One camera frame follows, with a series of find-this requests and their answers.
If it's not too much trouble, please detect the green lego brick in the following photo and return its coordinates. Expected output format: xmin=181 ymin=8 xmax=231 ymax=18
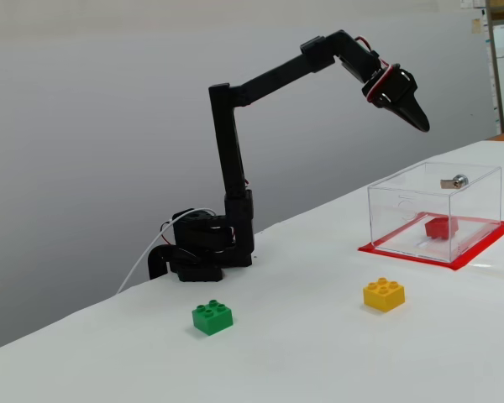
xmin=190 ymin=298 xmax=234 ymax=338

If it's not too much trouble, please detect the silver box lock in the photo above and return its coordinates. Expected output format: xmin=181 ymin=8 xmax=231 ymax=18
xmin=439 ymin=172 xmax=470 ymax=191

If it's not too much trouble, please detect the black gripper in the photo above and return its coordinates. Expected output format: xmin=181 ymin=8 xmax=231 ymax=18
xmin=360 ymin=64 xmax=431 ymax=133

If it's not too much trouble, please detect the yellow lego brick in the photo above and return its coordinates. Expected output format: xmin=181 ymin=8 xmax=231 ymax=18
xmin=362 ymin=276 xmax=407 ymax=314

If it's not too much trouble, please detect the black table clamp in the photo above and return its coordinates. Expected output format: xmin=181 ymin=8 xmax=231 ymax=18
xmin=146 ymin=243 xmax=181 ymax=281

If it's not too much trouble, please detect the red tape rectangle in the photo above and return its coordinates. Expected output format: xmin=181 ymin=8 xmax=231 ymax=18
xmin=357 ymin=217 xmax=504 ymax=272

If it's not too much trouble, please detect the white red gripper servo wire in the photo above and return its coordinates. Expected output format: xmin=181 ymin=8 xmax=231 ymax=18
xmin=366 ymin=62 xmax=401 ymax=102

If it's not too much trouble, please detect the transparent plastic box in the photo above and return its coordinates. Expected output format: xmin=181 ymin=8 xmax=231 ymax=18
xmin=366 ymin=160 xmax=503 ymax=265

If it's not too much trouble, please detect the red lego brick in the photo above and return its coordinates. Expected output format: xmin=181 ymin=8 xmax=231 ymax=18
xmin=423 ymin=215 xmax=461 ymax=243

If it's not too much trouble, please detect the white cable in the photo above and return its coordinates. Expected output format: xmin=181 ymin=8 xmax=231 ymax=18
xmin=116 ymin=207 xmax=216 ymax=296

